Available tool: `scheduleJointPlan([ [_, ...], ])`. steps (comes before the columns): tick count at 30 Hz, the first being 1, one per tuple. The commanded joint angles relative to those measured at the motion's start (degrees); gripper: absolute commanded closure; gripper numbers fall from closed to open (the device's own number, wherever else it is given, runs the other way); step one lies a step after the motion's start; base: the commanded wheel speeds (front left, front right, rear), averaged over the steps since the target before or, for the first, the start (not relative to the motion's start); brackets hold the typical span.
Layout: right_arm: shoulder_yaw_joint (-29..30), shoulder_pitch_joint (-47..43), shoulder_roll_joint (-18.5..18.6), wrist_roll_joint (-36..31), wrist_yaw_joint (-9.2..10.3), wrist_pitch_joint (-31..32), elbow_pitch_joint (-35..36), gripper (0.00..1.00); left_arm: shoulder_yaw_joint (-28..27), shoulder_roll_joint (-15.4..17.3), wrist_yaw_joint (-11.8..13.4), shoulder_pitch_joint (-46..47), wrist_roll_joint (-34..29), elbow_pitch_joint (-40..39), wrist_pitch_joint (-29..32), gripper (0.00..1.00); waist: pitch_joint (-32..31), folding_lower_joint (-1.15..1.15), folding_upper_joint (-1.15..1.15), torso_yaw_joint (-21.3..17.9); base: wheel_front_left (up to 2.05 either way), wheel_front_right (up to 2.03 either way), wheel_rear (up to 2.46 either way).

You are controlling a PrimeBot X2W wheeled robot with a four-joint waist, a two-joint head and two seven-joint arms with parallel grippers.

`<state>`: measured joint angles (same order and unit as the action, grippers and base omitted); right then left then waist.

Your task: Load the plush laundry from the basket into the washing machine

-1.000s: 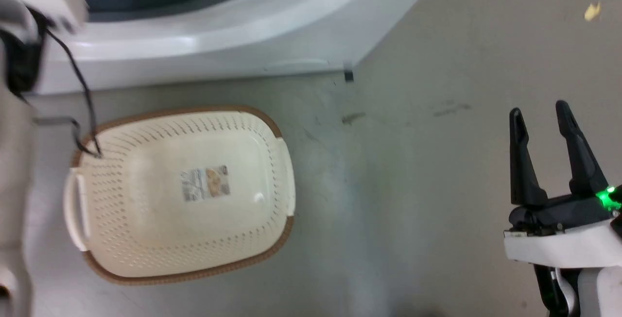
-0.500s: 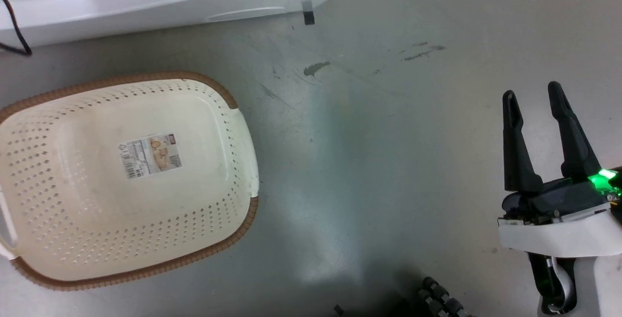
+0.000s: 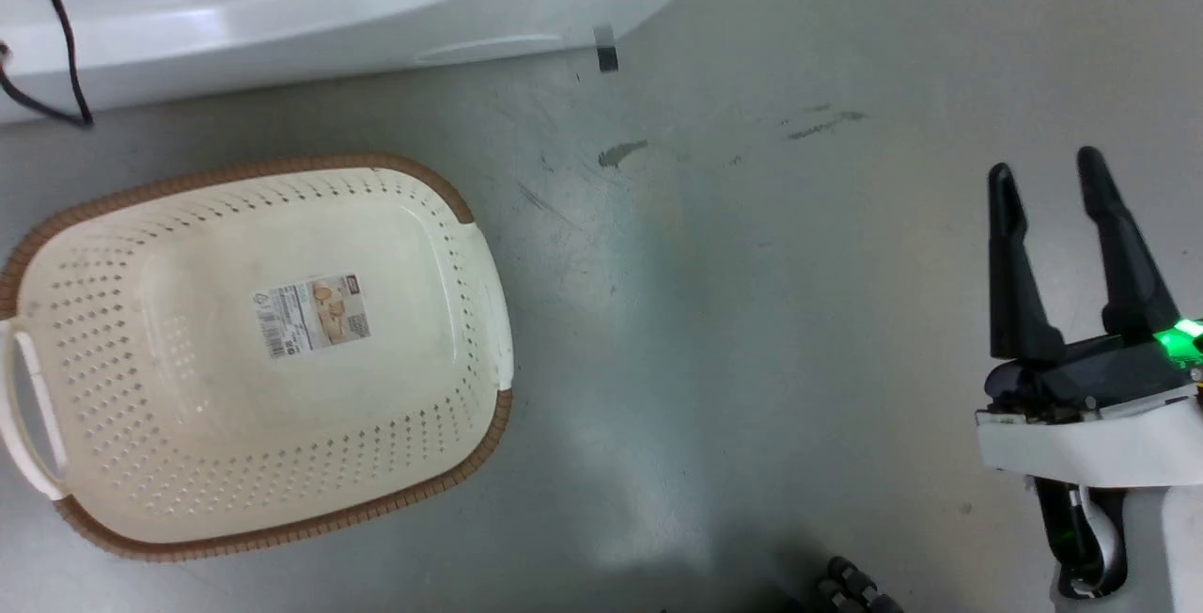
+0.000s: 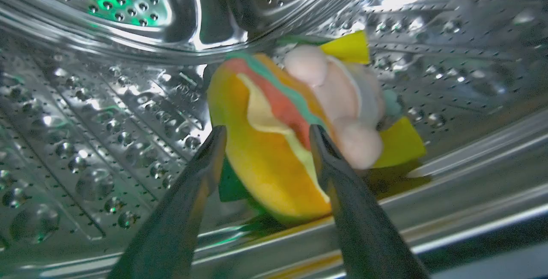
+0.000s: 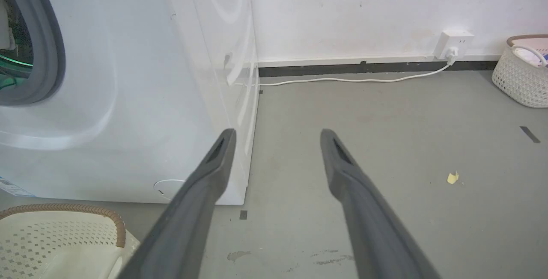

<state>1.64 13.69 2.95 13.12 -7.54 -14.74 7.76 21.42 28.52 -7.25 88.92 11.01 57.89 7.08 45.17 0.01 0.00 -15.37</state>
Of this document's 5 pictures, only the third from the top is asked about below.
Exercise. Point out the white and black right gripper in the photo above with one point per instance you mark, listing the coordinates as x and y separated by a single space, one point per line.
1090 416

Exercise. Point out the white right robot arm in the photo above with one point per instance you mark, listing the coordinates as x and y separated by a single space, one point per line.
1128 547

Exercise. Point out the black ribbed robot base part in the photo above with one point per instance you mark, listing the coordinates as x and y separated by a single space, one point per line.
851 587

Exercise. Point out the white washing machine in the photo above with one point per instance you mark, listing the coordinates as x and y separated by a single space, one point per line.
310 11

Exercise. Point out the cream perforated laundry basket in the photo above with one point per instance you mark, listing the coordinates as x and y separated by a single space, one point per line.
188 387

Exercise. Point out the paper label sticker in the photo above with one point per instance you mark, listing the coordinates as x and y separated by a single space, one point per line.
311 315

